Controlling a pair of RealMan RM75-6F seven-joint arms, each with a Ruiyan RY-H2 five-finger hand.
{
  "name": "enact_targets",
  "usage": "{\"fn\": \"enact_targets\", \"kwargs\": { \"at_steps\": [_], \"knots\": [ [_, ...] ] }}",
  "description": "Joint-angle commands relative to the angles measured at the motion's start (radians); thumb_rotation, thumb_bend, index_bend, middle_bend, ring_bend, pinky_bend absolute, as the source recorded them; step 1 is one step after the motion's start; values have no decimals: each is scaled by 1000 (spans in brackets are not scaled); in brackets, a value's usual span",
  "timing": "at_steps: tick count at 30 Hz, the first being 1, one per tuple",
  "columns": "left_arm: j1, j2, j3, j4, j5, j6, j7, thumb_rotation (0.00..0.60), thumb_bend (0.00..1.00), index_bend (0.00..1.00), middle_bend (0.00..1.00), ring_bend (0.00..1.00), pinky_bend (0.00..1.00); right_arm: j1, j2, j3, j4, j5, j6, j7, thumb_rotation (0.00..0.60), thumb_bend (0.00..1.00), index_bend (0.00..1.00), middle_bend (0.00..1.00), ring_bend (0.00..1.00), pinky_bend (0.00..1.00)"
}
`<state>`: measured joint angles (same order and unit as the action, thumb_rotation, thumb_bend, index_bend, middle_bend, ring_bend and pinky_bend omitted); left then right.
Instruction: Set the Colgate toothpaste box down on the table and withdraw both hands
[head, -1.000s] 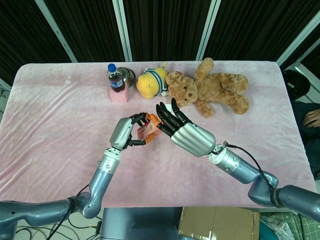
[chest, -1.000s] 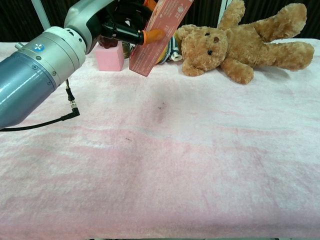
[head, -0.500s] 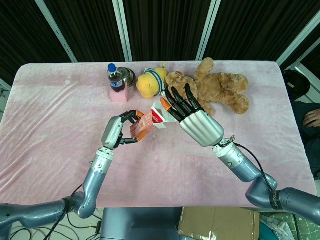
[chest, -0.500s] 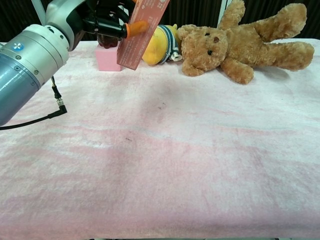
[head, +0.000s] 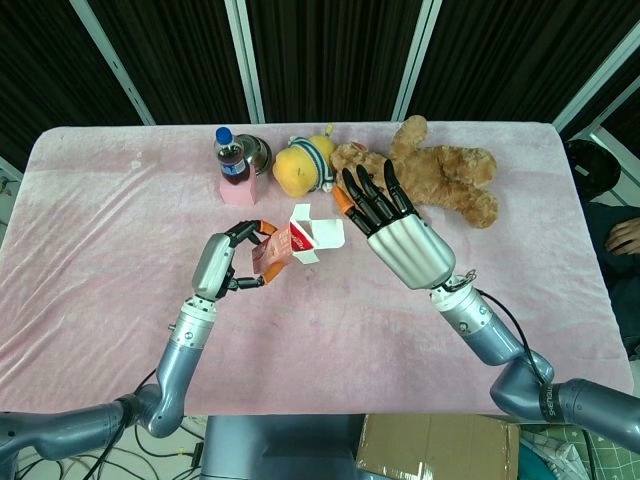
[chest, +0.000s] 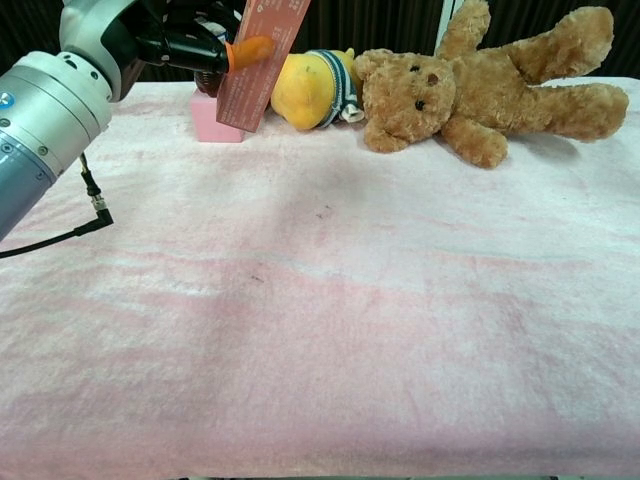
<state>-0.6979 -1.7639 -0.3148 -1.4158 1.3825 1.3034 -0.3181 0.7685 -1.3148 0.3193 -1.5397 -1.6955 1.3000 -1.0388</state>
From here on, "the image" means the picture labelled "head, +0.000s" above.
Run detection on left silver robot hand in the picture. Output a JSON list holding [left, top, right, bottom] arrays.
[[191, 218, 279, 301]]

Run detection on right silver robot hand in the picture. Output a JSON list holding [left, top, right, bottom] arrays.
[[333, 159, 457, 290]]

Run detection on red white carton box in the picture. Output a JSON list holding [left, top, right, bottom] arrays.
[[249, 203, 348, 276]]

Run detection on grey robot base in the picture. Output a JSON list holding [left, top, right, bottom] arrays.
[[197, 414, 371, 480]]

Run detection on brown cardboard box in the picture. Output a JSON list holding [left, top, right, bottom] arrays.
[[352, 413, 522, 480]]

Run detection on person's hand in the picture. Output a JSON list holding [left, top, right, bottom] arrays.
[[605, 218, 640, 255]]

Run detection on pink rectangular block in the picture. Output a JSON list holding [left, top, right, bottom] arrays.
[[219, 175, 258, 206]]

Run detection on brown teddy bear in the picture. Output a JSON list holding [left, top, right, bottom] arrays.
[[329, 115, 501, 230]]

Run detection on pink table cloth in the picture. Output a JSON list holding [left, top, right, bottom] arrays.
[[0, 121, 635, 417]]

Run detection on cola bottle blue cap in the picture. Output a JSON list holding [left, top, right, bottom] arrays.
[[214, 127, 251, 187]]

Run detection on steel bowl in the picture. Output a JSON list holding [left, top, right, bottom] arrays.
[[235, 133, 272, 176]]

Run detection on yellow plush toy striped hat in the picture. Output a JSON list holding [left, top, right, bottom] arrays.
[[271, 124, 338, 198]]

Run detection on black round stool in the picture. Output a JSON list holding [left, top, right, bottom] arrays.
[[564, 139, 623, 203]]

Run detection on green patterned cutting mat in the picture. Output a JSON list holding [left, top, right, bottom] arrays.
[[519, 422, 640, 480]]

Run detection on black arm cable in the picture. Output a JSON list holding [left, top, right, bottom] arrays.
[[479, 289, 551, 386]]

